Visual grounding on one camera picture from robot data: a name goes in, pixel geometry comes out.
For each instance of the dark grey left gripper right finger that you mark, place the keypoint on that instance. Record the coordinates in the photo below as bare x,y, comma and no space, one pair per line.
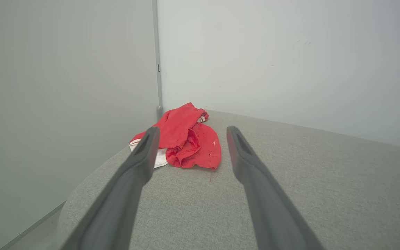
269,201

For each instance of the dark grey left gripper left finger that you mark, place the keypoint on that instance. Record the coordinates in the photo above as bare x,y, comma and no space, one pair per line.
123,194

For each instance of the red and white garment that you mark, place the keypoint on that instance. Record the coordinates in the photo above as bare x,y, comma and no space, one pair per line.
186,139

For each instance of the grey wall corner strip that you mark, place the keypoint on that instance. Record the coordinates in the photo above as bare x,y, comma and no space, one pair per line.
158,86

